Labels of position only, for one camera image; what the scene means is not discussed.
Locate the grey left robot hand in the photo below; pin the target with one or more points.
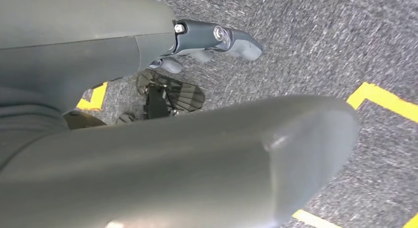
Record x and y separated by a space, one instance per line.
81 40

